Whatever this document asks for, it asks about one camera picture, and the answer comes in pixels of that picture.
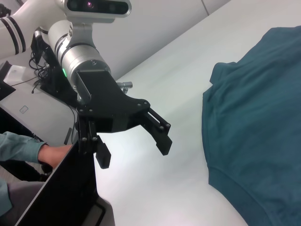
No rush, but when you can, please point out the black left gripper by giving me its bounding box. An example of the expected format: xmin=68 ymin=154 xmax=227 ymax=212
xmin=75 ymin=69 xmax=173 ymax=170

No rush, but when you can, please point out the teal blue t-shirt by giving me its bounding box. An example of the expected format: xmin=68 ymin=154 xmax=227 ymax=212
xmin=202 ymin=25 xmax=301 ymax=226

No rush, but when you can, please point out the green sleeved person forearm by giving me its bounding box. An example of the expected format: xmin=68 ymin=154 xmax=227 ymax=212
xmin=0 ymin=131 xmax=49 ymax=163

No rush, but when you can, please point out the bare person hand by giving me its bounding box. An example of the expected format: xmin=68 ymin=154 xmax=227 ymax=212
xmin=37 ymin=144 xmax=72 ymax=169

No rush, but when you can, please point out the small dark stick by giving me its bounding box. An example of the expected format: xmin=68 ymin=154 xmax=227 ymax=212
xmin=64 ymin=127 xmax=72 ymax=145

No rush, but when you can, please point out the black computer monitor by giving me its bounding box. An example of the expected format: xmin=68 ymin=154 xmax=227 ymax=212
xmin=14 ymin=135 xmax=115 ymax=226

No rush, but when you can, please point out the seated person body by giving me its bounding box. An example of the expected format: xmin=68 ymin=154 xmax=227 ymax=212
xmin=0 ymin=178 xmax=48 ymax=226

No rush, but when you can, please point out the small white box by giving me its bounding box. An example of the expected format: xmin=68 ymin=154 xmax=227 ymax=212
xmin=3 ymin=65 xmax=27 ymax=86

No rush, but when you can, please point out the flat black device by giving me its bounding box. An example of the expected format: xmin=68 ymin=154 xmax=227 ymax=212
xmin=0 ymin=60 xmax=16 ymax=101

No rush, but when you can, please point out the left gripper silver cable plug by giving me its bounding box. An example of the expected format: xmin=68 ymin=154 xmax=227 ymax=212
xmin=116 ymin=81 xmax=134 ymax=92

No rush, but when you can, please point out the black cable tangle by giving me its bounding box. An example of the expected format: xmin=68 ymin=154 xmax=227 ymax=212
xmin=28 ymin=50 xmax=56 ymax=94

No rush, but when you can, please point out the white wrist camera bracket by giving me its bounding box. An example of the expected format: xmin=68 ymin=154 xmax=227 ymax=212
xmin=68 ymin=21 xmax=95 ymax=48

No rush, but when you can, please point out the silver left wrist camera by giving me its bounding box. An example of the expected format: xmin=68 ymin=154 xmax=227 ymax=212
xmin=65 ymin=0 xmax=132 ymax=24

